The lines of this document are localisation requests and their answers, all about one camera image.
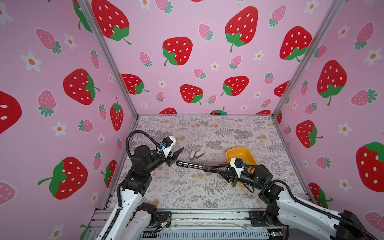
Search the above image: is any long black stapler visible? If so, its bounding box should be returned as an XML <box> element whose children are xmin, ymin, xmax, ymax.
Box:
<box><xmin>176</xmin><ymin>161</ymin><xmax>233</xmax><ymax>174</ymax></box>

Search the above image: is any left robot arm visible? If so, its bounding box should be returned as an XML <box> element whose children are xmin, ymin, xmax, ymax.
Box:
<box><xmin>97</xmin><ymin>130</ymin><xmax>184</xmax><ymax>240</ymax></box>

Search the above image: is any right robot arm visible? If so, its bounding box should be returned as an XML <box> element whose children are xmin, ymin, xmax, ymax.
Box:
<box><xmin>222</xmin><ymin>159</ymin><xmax>375</xmax><ymax>240</ymax></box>

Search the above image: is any yellow plastic tray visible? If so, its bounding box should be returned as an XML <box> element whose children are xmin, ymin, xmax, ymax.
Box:
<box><xmin>225</xmin><ymin>146</ymin><xmax>258</xmax><ymax>188</ymax></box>

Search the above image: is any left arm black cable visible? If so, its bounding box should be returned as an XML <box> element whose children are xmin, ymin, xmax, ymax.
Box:
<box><xmin>125</xmin><ymin>129</ymin><xmax>164</xmax><ymax>157</ymax></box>

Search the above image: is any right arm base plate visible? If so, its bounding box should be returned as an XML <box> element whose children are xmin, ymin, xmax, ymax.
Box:
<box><xmin>247</xmin><ymin>211</ymin><xmax>278</xmax><ymax>227</ymax></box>

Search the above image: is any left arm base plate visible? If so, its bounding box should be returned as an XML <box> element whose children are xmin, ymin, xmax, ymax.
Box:
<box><xmin>149</xmin><ymin>211</ymin><xmax>173</xmax><ymax>228</ymax></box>

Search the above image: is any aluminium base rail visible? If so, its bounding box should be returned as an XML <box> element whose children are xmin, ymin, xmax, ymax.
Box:
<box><xmin>85</xmin><ymin>208</ymin><xmax>289</xmax><ymax>240</ymax></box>

